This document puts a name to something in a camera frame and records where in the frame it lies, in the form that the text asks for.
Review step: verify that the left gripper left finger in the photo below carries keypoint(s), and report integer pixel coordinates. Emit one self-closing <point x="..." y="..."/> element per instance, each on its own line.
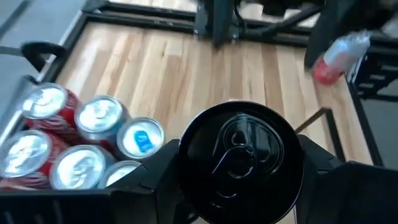
<point x="93" y="205"/>

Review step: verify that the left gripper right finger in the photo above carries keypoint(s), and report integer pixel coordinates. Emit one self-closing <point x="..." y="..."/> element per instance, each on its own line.
<point x="351" y="196"/>

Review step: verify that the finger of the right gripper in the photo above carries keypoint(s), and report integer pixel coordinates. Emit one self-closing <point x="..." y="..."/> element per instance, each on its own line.
<point x="323" y="37"/>

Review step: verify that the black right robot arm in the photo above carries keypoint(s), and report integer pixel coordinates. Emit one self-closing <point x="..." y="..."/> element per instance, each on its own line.
<point x="222" y="21"/>

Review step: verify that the black frame wooden shelf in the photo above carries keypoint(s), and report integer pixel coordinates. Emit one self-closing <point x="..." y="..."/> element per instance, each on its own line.
<point x="335" y="140"/>

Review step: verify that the black rail hook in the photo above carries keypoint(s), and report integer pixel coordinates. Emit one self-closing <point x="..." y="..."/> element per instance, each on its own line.
<point x="34" y="49"/>

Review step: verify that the black table rail frame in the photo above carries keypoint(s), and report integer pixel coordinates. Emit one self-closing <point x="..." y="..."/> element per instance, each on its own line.
<point x="140" y="20"/>

